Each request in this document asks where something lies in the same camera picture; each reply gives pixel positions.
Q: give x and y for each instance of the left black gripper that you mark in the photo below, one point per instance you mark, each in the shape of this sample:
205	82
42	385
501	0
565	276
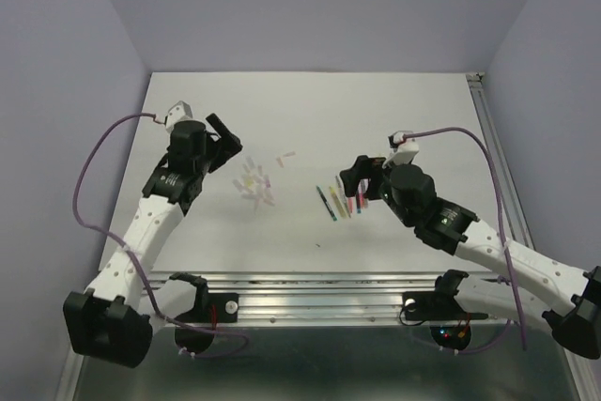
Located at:
225	147

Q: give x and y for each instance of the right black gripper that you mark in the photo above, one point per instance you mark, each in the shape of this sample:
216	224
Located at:
362	169

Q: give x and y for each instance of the grey white slim pen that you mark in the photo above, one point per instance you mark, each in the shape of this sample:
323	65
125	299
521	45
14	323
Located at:
342	194

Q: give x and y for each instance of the yellow pen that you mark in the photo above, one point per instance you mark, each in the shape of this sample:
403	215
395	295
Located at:
339	203

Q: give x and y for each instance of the green black pen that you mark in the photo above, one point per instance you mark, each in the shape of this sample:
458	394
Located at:
326	203

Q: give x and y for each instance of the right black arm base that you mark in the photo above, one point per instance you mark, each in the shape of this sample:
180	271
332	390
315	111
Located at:
449	323

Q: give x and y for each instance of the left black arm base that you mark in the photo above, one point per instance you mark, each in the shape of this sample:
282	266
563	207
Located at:
186	303

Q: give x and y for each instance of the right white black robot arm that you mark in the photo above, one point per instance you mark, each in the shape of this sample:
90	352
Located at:
533	289

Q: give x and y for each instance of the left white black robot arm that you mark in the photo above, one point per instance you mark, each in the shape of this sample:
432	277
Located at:
116	317

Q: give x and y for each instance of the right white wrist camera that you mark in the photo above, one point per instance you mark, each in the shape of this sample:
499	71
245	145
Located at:
403	149

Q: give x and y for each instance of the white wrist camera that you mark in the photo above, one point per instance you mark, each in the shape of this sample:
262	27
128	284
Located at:
403	149
181	110

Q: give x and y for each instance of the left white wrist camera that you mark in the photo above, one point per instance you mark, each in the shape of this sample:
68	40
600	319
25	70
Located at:
181	110

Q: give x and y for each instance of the right side aluminium rail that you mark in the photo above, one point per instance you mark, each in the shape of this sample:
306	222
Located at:
514	215

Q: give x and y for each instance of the aluminium rail frame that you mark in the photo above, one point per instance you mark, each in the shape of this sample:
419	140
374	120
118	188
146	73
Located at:
319	336

